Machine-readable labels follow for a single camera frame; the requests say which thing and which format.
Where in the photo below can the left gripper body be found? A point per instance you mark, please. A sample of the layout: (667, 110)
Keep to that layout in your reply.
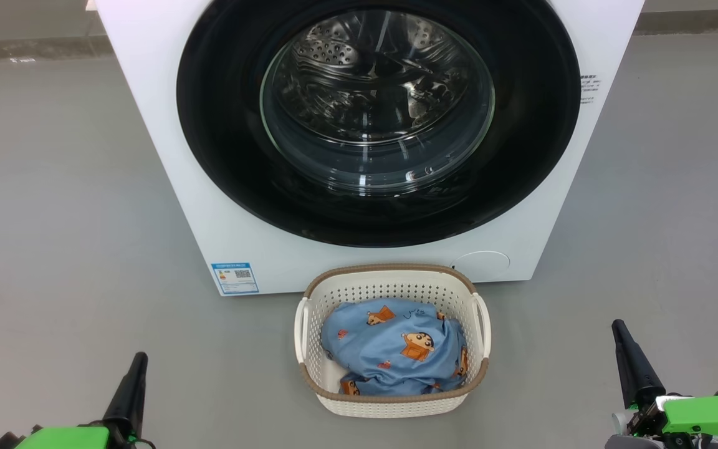
(128, 443)

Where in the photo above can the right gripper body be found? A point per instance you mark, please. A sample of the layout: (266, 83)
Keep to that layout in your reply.
(649, 424)

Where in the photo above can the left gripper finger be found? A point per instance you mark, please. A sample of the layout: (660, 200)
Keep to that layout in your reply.
(128, 399)

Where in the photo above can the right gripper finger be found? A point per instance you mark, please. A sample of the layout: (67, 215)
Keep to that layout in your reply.
(639, 380)

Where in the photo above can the dark round glass washer door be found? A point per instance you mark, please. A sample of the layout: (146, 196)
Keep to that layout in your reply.
(222, 125)

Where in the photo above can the white front-load washing machine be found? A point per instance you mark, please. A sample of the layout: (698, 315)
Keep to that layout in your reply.
(259, 255)

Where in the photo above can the blue energy label sticker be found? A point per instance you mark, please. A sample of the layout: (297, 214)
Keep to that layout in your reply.
(234, 278)

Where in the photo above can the round white filter cover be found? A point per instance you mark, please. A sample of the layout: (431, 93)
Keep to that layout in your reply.
(480, 265)

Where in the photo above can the cream laundry basket brown rim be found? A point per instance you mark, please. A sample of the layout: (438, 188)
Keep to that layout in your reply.
(390, 405)

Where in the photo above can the green right camera mount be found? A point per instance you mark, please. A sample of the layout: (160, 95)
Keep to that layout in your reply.
(708, 415)

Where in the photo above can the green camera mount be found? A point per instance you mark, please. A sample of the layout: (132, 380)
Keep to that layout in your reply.
(708, 415)
(60, 439)

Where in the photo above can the green left camera mount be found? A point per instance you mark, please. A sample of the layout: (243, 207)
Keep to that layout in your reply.
(60, 439)

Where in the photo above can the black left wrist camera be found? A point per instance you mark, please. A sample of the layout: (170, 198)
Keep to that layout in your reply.
(7, 443)

